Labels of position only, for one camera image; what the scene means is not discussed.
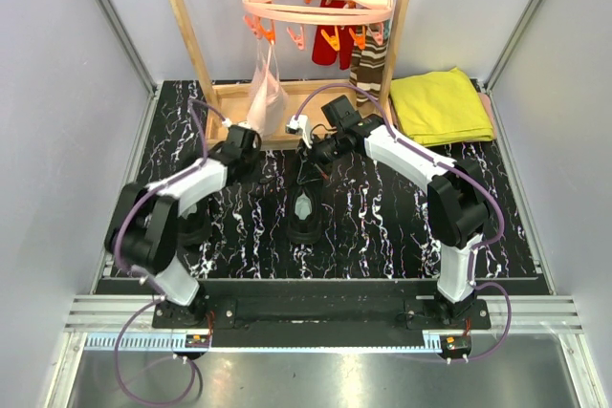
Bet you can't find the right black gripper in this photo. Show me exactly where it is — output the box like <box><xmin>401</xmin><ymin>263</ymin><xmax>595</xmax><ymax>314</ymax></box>
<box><xmin>297</xmin><ymin>131</ymin><xmax>347</xmax><ymax>185</ymax></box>

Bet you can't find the black sneaker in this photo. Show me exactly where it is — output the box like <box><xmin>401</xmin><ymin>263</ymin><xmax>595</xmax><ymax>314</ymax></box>
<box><xmin>286</xmin><ymin>155</ymin><xmax>323</xmax><ymax>245</ymax></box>
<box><xmin>178</xmin><ymin>198</ymin><xmax>211</xmax><ymax>250</ymax></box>

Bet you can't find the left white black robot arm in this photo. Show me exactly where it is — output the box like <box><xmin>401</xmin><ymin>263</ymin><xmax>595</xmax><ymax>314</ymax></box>
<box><xmin>104</xmin><ymin>124</ymin><xmax>262</xmax><ymax>328</ymax></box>

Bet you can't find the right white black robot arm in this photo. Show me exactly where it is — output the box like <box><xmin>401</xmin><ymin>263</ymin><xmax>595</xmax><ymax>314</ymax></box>
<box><xmin>286</xmin><ymin>96</ymin><xmax>500</xmax><ymax>329</ymax></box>

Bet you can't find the white pink hanging garment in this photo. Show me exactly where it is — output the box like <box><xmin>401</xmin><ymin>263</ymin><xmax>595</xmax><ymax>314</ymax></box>
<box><xmin>246</xmin><ymin>42</ymin><xmax>288</xmax><ymax>138</ymax></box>

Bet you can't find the black marble pattern mat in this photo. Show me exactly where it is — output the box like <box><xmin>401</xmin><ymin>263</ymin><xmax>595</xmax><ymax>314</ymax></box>
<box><xmin>90</xmin><ymin>78</ymin><xmax>551</xmax><ymax>295</ymax></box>

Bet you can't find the brown striped hanging sock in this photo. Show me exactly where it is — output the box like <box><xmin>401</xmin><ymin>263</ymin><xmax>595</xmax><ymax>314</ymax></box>
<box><xmin>349</xmin><ymin>30</ymin><xmax>387</xmax><ymax>98</ymax></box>

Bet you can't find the red hanging sock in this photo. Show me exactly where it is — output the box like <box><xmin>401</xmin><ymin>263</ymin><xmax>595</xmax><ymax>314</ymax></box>
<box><xmin>312</xmin><ymin>25</ymin><xmax>354</xmax><ymax>70</ymax></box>

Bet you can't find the yellow folded towel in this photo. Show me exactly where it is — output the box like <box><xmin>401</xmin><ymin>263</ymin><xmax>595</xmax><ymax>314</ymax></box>
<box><xmin>390</xmin><ymin>68</ymin><xmax>495</xmax><ymax>146</ymax></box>

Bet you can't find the pink round clip hanger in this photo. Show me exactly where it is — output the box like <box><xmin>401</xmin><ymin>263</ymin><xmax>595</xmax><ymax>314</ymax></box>
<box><xmin>242</xmin><ymin>0</ymin><xmax>394</xmax><ymax>51</ymax></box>

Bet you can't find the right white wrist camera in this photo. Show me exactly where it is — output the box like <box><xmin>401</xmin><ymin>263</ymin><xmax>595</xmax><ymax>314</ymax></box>
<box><xmin>285</xmin><ymin>114</ymin><xmax>313</xmax><ymax>149</ymax></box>

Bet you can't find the wooden drying rack frame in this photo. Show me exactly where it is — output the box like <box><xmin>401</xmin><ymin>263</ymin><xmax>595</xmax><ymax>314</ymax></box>
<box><xmin>150</xmin><ymin>0</ymin><xmax>422</xmax><ymax>153</ymax></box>

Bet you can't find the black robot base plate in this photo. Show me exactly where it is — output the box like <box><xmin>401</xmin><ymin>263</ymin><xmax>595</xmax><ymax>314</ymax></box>
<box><xmin>152</xmin><ymin>279</ymin><xmax>492</xmax><ymax>353</ymax></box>

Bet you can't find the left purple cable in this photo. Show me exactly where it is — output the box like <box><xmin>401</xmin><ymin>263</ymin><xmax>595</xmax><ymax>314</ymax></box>
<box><xmin>112</xmin><ymin>98</ymin><xmax>235</xmax><ymax>405</ymax></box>

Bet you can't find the grey slotted cable duct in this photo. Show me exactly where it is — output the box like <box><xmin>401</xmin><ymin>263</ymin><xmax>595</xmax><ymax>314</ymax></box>
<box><xmin>84</xmin><ymin>333</ymin><xmax>212</xmax><ymax>353</ymax></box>

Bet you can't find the aluminium frame rail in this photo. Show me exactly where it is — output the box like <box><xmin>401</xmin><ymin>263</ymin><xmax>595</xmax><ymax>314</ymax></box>
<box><xmin>65</xmin><ymin>295</ymin><xmax>583</xmax><ymax>334</ymax></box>

